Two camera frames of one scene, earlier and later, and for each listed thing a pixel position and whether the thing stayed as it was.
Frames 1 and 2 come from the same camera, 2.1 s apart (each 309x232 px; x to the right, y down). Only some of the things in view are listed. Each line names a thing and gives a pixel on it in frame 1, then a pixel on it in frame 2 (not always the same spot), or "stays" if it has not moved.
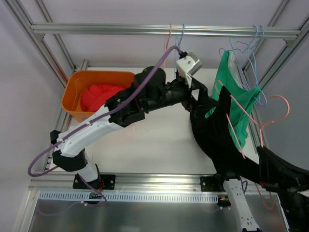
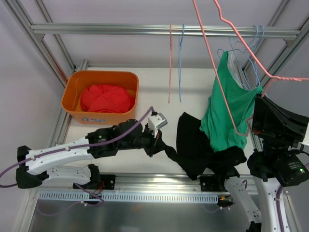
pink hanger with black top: [262, 126] -> [252, 48]
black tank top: [211, 123] -> [194, 154]
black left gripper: [194, 97] -> [152, 143]
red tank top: [94, 96] stays
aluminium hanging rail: [163, 30] stays
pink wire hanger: [166, 42] -> [170, 62]
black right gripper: [263, 160] -> [273, 121]
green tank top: [241, 97] stays
